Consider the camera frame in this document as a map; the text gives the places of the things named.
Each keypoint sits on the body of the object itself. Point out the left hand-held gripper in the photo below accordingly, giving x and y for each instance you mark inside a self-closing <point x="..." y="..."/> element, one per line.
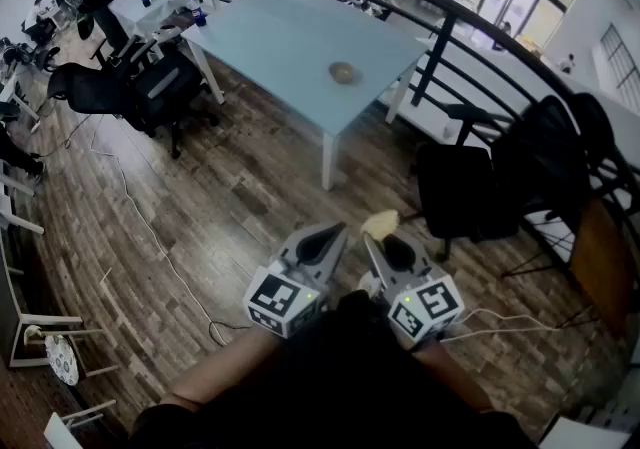
<point x="280" y="299"/>

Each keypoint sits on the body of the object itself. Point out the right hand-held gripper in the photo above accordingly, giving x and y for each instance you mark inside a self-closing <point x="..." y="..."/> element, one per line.
<point x="425" y="309"/>

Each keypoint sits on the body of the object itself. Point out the brown bowl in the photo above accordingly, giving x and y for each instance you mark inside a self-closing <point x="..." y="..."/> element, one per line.
<point x="344" y="73"/>

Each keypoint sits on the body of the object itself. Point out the person's right forearm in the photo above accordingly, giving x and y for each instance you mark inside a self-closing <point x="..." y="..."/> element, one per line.
<point x="452" y="377"/>

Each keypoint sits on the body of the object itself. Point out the person's left forearm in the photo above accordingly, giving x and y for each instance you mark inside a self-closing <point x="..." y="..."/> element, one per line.
<point x="225" y="367"/>

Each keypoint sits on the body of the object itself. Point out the person's white shoe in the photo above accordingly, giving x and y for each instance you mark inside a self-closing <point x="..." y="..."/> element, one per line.
<point x="366" y="284"/>

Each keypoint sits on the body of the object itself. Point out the black armless chair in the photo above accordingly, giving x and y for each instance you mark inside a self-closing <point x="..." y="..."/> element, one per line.
<point x="460" y="187"/>

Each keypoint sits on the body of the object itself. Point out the person's black clothing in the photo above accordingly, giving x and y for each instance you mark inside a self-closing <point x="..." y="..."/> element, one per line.
<point x="340" y="387"/>

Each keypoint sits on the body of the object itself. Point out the white plastic bag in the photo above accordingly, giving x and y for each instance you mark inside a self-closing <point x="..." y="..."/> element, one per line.
<point x="451" y="128"/>

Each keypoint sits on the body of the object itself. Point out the brown wooden board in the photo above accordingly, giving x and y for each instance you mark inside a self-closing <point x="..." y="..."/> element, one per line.
<point x="600" y="267"/>

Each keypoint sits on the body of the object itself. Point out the light blue white-legged table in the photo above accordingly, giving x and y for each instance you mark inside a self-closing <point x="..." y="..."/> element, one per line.
<point x="300" y="37"/>

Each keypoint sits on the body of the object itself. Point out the black office chair grey lumbar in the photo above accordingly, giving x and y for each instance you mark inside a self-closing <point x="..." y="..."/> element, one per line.
<point x="160" y="82"/>

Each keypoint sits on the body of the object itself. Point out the black metal railing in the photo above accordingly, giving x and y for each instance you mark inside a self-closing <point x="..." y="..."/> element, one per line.
<point x="445" y="42"/>

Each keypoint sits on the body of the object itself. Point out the blue label soda bottle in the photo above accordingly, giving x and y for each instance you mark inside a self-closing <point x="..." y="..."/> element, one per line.
<point x="198" y="12"/>

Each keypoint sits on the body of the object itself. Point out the blue patterned round plate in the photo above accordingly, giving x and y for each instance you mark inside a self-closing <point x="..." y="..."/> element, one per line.
<point x="62" y="359"/>

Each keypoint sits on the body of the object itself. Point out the glass entrance doors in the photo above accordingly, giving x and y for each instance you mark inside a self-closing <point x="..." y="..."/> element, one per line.
<point x="520" y="2"/>

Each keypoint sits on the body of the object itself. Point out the white frame furniture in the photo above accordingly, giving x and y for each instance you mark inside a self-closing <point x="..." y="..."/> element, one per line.
<point x="15" y="317"/>

